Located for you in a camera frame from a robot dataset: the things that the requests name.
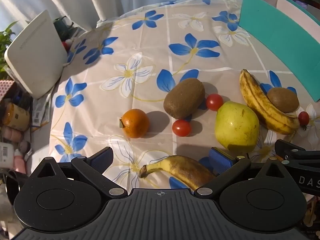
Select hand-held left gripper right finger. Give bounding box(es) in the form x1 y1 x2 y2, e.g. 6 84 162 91
194 147 290 198

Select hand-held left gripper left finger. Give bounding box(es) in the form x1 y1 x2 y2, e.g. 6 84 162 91
31 147 127 198

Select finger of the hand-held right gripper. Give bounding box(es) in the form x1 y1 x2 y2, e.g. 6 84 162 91
274 139 320 159

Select red cherry tomato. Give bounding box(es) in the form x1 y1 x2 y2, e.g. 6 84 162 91
172 119 192 137
206 94 224 111
298 111 310 131

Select yellow-green pear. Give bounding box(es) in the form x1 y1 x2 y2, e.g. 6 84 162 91
214 101 260 153

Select spotted yellow banana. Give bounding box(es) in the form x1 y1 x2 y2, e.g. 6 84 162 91
139 155 217 192
239 69 300 135

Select orange tangerine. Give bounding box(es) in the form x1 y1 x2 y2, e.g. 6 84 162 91
119 109 150 139

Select large brown kiwi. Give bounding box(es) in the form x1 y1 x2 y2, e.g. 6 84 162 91
163 78 205 120

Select teal cardboard box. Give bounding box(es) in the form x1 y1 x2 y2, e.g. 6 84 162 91
239 0 320 101

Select small brown kiwi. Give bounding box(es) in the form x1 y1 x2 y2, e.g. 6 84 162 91
267 87 300 113

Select printed paper leaflets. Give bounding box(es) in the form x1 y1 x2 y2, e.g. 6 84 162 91
31 94 52 131

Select pink bottle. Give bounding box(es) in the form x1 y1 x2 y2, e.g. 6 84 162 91
14 155 27 175

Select white bottle with barcode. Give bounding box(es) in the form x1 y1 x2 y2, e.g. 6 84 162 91
0 142 15 168

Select pink checkered box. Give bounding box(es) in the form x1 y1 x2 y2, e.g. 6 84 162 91
0 79 13 101

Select white plastic device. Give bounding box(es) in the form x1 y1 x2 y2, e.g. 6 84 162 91
4 9 68 99

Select blue floral tablecloth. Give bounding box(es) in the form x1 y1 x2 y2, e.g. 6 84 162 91
49 0 320 205

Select dark green container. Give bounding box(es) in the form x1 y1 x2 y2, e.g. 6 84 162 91
53 16 80 42

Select green potted plant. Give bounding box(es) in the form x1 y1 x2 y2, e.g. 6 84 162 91
0 21 19 80

